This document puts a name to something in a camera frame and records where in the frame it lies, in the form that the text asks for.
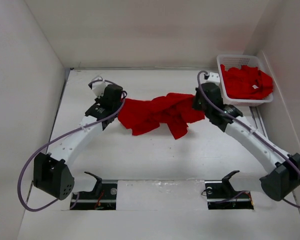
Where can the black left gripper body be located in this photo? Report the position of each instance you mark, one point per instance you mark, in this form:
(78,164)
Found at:
(98,100)

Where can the white plastic basket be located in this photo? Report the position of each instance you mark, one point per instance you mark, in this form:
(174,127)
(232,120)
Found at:
(236,60)

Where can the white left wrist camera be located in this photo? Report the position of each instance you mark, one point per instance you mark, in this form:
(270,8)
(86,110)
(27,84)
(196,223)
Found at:
(98,85)

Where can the red t-shirts in basket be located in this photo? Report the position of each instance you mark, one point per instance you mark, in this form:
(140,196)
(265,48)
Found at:
(246,82)

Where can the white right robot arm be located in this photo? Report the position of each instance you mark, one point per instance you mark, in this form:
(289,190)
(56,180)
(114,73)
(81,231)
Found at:
(282,169)

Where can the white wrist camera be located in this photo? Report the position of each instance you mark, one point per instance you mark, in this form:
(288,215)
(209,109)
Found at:
(98,85)
(212,77)

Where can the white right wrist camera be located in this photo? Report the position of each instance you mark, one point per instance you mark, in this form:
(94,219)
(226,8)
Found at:
(212,77)

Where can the red t-shirt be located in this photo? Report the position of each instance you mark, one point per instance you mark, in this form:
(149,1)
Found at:
(175,110)

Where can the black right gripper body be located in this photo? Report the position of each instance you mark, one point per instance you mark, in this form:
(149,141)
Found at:
(197,105)

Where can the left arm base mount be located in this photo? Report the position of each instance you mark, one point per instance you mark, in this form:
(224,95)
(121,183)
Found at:
(94,194)

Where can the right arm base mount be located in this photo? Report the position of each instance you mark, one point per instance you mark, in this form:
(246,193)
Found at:
(220,195)

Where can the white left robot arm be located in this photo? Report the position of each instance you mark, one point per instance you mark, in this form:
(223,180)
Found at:
(51,171)

